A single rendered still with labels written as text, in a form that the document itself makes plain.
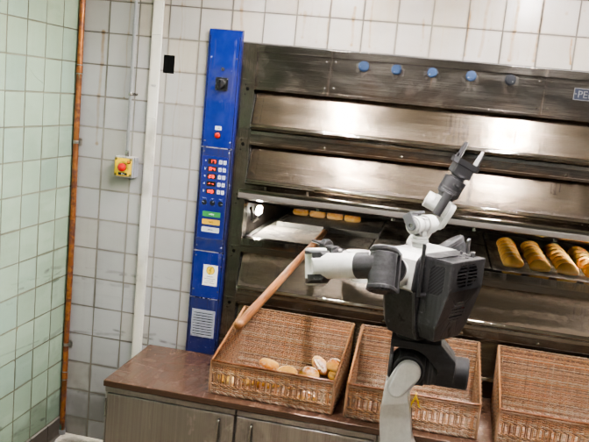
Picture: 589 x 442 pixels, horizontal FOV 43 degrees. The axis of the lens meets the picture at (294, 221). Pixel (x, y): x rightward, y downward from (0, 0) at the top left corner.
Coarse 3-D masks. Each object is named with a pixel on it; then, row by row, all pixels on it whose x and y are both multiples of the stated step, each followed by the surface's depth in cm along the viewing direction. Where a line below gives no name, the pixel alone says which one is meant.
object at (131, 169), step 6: (120, 156) 366; (126, 156) 368; (132, 156) 370; (114, 162) 367; (120, 162) 366; (126, 162) 365; (132, 162) 365; (114, 168) 367; (126, 168) 366; (132, 168) 366; (114, 174) 367; (120, 174) 367; (126, 174) 366; (132, 174) 366
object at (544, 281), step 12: (252, 240) 366; (264, 240) 364; (276, 240) 367; (300, 252) 362; (492, 276) 345; (504, 276) 344; (516, 276) 342; (528, 276) 342; (540, 276) 344; (552, 288) 340; (564, 288) 339; (576, 288) 338; (588, 288) 337
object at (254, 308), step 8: (320, 232) 383; (304, 256) 329; (296, 264) 311; (288, 272) 296; (280, 280) 282; (272, 288) 269; (264, 296) 257; (256, 304) 247; (248, 312) 237; (256, 312) 244; (240, 320) 228; (248, 320) 234; (240, 328) 228
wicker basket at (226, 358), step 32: (256, 320) 366; (288, 320) 363; (320, 320) 360; (224, 352) 343; (256, 352) 364; (288, 352) 361; (320, 352) 359; (224, 384) 326; (256, 384) 323; (288, 384) 319; (320, 384) 316
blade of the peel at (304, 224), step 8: (280, 224) 406; (288, 224) 406; (296, 224) 405; (304, 224) 420; (312, 224) 422; (320, 224) 424; (328, 224) 427; (336, 224) 429; (344, 224) 432; (352, 224) 435; (336, 232) 401; (344, 232) 400; (352, 232) 400; (360, 232) 399; (368, 232) 398; (376, 232) 414
